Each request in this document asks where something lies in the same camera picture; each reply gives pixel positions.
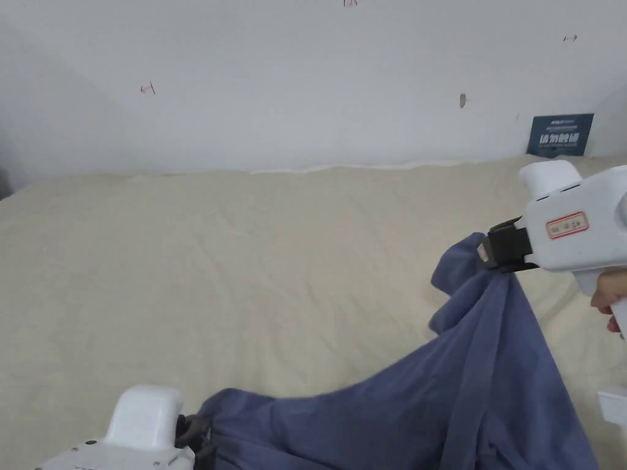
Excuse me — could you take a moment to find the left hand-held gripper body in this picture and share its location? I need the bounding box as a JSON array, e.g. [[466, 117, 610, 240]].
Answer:
[[29, 384, 198, 470]]

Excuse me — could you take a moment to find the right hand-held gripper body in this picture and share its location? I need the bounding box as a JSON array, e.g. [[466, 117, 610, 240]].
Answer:
[[509, 160, 627, 341]]

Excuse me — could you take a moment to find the dark blue shirt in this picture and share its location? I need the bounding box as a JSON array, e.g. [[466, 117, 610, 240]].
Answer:
[[195, 232, 603, 470]]

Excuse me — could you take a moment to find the person's right hand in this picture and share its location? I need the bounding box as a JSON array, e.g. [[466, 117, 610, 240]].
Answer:
[[590, 270, 627, 334]]

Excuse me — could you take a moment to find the dark blue sign card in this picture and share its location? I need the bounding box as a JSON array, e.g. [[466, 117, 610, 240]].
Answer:
[[527, 113, 595, 159]]

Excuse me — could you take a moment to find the bed with beige sheet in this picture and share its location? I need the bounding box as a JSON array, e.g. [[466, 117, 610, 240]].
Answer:
[[0, 154, 627, 470]]

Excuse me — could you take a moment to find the white plastic object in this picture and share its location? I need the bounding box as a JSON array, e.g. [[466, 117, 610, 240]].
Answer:
[[597, 386, 627, 423]]

